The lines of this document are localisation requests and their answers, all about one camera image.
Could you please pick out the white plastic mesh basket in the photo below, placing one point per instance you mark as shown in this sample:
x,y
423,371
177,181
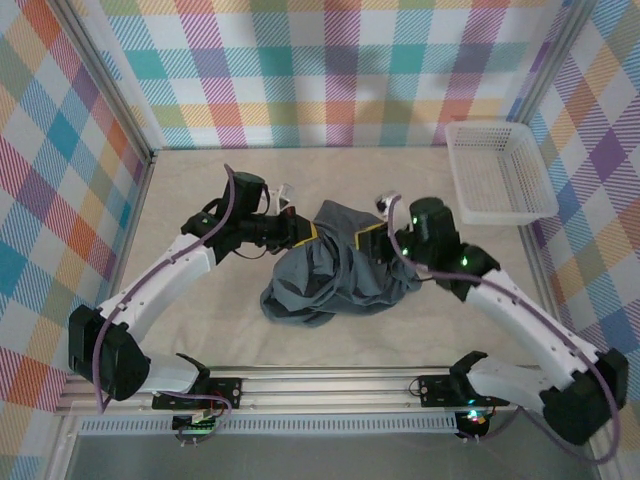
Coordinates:
x,y
500,170

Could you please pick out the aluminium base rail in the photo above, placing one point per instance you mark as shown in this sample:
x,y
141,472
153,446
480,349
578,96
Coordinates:
x,y
325,390

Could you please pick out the grey metal base panel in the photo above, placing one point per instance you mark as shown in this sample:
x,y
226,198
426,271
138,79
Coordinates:
x,y
325,457

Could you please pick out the grey t-shirt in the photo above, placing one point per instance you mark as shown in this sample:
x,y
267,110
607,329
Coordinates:
x,y
325,285

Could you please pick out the right circuit board with LED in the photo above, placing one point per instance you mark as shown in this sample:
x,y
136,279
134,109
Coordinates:
x,y
472,417

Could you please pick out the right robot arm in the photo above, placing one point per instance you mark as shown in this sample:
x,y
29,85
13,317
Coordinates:
x,y
520,312

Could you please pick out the green left circuit board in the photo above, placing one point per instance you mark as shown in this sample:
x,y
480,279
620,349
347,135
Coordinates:
x,y
197,422

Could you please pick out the aluminium side rail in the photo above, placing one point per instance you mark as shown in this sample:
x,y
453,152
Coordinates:
x,y
131,230
539,270

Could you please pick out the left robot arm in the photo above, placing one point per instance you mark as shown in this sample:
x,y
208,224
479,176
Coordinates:
x,y
165,274

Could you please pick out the aluminium corner post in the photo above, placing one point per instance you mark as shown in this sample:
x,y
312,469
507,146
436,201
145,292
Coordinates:
x,y
552,60
102,75

